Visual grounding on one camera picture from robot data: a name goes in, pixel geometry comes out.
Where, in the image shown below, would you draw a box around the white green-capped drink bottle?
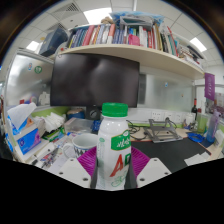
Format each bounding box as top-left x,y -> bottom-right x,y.
95,102 -> 133,192

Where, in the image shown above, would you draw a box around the dark wine bottle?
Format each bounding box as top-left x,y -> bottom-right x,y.
190,97 -> 199,122

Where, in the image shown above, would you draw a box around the navy blue box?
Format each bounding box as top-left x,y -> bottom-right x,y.
38,26 -> 70,57

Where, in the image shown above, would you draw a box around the white wall sockets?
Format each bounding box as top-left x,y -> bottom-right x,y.
151,110 -> 183,124

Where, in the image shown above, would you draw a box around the clear plastic box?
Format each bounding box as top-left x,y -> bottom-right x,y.
63,116 -> 95,135

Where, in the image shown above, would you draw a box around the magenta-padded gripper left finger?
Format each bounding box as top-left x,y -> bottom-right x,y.
54,145 -> 100,190

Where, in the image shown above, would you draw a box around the purple hanging sign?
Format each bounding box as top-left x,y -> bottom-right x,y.
203,72 -> 217,102

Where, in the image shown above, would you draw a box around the shelf with books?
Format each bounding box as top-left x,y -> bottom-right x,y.
59,11 -> 206,81

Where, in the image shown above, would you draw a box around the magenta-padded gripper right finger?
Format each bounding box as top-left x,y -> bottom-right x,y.
124,145 -> 173,190

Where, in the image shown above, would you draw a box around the black computer monitor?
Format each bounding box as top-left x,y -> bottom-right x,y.
49,52 -> 141,121

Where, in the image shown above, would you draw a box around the blue tissue box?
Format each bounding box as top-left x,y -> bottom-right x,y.
6,102 -> 43,156

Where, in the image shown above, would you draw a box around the coiled blue cable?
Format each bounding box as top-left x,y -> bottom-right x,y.
186,131 -> 205,144

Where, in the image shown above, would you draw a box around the grey metal laptop stand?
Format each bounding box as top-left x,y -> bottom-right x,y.
143,116 -> 184,144

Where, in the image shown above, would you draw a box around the stack of white napkins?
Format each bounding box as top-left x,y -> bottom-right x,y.
42,111 -> 67,134

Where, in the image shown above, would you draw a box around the black desk mat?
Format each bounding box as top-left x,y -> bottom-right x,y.
130,136 -> 213,175

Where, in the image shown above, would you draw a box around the small blue box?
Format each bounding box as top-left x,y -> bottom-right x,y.
91,119 -> 102,133

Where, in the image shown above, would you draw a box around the white tissue sheet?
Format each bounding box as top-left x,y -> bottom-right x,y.
183,151 -> 211,167

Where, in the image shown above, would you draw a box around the translucent purple water bottle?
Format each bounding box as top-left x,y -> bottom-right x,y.
205,109 -> 222,144

